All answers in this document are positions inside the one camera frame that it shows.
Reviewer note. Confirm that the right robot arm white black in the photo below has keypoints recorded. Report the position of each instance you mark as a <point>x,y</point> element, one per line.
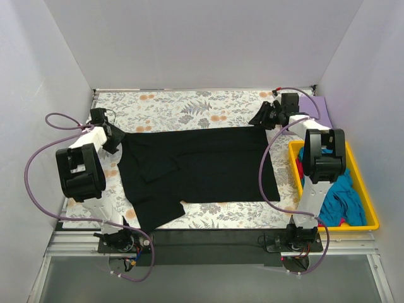
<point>323,162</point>

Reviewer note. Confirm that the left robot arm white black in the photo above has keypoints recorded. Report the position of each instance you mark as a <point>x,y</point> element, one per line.
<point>82,178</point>

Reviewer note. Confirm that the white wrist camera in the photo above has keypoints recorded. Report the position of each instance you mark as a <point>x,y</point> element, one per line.
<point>288,102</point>
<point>98,117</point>

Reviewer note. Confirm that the floral patterned table mat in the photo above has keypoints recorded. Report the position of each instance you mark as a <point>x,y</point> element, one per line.
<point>145,112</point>

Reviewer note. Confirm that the aluminium frame rail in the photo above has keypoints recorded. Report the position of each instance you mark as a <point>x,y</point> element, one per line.
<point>83,243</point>

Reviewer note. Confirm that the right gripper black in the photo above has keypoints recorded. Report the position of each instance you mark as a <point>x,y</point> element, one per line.
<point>268,112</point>

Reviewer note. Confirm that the yellow plastic bin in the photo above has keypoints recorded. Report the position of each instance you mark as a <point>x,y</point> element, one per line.
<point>358,184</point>

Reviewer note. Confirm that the folded purple t-shirt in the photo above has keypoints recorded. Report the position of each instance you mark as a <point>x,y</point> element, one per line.
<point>312,114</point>

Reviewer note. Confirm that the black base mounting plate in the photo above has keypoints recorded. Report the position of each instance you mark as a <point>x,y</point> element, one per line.
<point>212,246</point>

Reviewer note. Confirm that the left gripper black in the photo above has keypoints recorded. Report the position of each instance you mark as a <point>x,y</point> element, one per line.
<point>113,139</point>

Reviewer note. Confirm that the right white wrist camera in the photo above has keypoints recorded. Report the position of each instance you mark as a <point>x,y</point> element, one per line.
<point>288,102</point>

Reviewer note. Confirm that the black t-shirt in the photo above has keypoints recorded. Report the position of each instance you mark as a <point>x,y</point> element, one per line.
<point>160,170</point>

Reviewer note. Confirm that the teal t-shirt in bin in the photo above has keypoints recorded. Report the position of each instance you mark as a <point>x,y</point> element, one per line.
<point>342,204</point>

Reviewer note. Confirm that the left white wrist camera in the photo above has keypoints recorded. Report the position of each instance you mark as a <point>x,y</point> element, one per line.
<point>98,117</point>

